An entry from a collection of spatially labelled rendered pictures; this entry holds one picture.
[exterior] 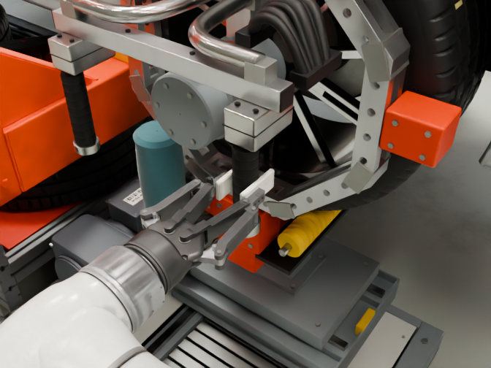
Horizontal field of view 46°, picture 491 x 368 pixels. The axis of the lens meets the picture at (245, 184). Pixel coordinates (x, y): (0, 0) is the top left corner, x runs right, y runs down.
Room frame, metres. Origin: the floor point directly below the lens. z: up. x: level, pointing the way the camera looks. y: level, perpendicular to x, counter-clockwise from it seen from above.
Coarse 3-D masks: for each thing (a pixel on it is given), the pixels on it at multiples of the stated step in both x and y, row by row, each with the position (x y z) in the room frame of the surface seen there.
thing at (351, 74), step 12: (336, 24) 1.02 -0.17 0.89; (276, 36) 1.08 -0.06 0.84; (336, 36) 1.01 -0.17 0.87; (288, 60) 1.07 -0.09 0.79; (348, 60) 1.04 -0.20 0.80; (360, 60) 1.02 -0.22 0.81; (336, 72) 1.05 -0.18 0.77; (348, 72) 1.04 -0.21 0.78; (360, 72) 1.02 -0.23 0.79; (336, 84) 1.05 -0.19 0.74; (348, 84) 1.04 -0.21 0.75; (360, 84) 1.02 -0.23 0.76; (312, 96) 1.08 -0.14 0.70
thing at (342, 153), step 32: (320, 0) 0.93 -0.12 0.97; (224, 32) 1.22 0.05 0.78; (288, 64) 0.99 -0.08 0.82; (320, 96) 0.90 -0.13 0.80; (352, 96) 0.88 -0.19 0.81; (288, 128) 1.08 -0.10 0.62; (320, 128) 1.08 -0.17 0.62; (352, 128) 1.05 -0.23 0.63; (288, 160) 0.96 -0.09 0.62; (320, 160) 0.89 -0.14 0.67
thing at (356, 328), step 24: (192, 288) 1.02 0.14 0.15; (384, 288) 1.00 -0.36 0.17; (216, 312) 0.95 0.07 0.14; (240, 312) 0.94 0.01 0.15; (360, 312) 0.94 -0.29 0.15; (384, 312) 0.98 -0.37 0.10; (240, 336) 0.90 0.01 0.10; (264, 336) 0.86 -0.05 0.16; (288, 336) 0.87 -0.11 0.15; (336, 336) 0.85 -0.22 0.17; (360, 336) 0.86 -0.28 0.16; (288, 360) 0.82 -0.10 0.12; (312, 360) 0.79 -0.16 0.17; (336, 360) 0.80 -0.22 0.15
